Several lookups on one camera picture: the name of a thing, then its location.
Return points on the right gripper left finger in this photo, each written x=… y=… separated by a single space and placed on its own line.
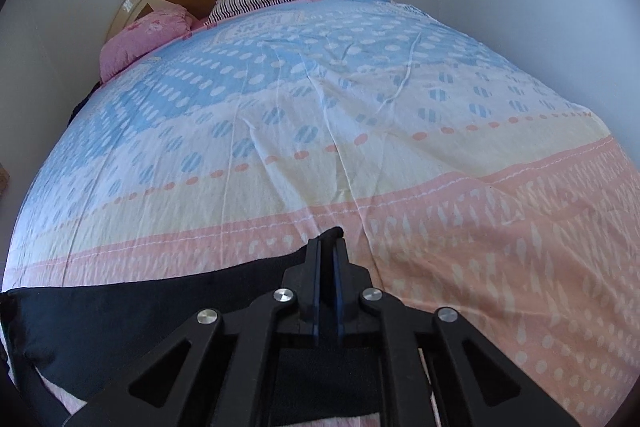
x=212 y=370

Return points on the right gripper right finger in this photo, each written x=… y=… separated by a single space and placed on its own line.
x=438 y=369

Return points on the black pants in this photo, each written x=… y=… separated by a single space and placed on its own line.
x=65 y=345

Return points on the patterned pink blue bedspread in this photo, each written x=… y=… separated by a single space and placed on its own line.
x=458 y=180

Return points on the pink pillow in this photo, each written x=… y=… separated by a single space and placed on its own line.
x=141 y=37

